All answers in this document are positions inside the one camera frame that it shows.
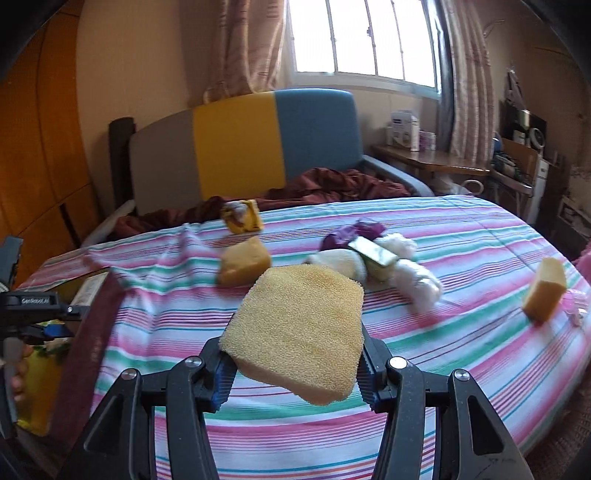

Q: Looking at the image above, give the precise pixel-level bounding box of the yellow sponge block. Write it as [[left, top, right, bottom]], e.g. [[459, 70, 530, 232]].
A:
[[219, 264, 365, 406], [522, 257, 567, 323]]

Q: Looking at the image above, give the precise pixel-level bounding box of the large yellow sponge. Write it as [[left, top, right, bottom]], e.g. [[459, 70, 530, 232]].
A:
[[216, 236, 271, 287]]

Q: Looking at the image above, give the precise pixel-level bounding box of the purple snack packet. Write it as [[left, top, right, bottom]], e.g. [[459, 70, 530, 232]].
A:
[[320, 219, 387, 251]]

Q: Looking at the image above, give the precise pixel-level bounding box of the gold cardboard box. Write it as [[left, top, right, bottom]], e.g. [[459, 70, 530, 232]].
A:
[[18, 269, 122, 444]]

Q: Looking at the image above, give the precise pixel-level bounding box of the wooden wardrobe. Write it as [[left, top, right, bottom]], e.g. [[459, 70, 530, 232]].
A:
[[1, 1, 103, 284]]

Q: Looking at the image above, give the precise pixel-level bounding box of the striped bed sheet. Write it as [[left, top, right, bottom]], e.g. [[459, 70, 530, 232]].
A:
[[24, 195, 590, 479]]

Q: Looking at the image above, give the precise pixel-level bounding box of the pink quilt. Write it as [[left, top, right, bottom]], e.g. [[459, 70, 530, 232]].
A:
[[560, 244, 591, 326]]

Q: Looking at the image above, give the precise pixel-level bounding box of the cream rolled towel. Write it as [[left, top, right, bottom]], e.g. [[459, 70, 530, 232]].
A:
[[304, 249, 368, 284]]

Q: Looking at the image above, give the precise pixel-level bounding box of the grey yellow blue headboard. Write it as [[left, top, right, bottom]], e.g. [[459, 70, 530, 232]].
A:
[[129, 88, 363, 214]]

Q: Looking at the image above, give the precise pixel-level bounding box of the wooden desk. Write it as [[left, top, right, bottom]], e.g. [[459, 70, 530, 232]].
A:
[[372, 145, 490, 177]]

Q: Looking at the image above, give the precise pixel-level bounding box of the maroon blanket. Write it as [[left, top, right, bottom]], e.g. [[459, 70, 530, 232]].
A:
[[110, 168, 411, 240]]

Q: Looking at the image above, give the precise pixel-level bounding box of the white appliance box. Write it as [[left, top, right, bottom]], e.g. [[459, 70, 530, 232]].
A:
[[386, 110, 420, 152]]

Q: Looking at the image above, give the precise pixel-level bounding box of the pink curtain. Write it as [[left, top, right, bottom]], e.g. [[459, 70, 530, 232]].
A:
[[204, 0, 286, 103]]

